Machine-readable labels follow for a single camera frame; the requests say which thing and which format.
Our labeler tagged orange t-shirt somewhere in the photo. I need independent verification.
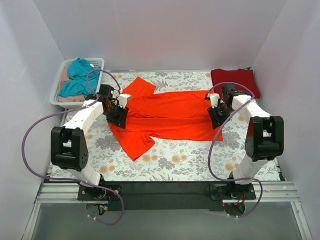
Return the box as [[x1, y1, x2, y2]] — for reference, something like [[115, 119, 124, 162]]
[[109, 77, 223, 161]]

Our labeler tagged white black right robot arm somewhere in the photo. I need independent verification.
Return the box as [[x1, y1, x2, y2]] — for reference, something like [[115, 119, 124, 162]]
[[205, 81, 284, 199]]

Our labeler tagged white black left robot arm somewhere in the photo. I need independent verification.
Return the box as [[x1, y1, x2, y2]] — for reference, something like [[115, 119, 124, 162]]
[[50, 84, 132, 200]]

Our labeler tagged folded dark red t-shirt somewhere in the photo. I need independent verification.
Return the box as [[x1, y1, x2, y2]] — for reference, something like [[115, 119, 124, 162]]
[[210, 68, 261, 99]]

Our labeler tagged teal t-shirt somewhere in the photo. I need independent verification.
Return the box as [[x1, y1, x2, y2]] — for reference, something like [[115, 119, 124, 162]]
[[59, 58, 100, 98]]

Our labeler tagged white plastic laundry basket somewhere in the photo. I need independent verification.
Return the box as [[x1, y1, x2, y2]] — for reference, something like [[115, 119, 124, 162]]
[[49, 57, 105, 109]]

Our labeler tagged pink t-shirt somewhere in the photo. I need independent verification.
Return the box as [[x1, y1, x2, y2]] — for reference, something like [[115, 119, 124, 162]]
[[57, 67, 85, 103]]

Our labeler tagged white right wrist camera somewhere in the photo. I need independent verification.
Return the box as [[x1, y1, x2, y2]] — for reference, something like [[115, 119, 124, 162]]
[[204, 93, 220, 108]]

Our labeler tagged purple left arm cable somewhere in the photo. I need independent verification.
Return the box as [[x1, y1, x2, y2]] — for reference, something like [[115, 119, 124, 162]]
[[21, 69, 125, 226]]

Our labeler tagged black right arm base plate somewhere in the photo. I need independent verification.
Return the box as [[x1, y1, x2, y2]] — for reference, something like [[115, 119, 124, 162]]
[[204, 182, 256, 201]]

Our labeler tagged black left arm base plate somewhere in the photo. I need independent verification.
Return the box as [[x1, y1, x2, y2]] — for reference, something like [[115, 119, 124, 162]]
[[77, 185, 119, 201]]

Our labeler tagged aluminium rail frame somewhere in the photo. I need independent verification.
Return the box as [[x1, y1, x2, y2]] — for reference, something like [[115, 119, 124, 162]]
[[23, 181, 312, 240]]

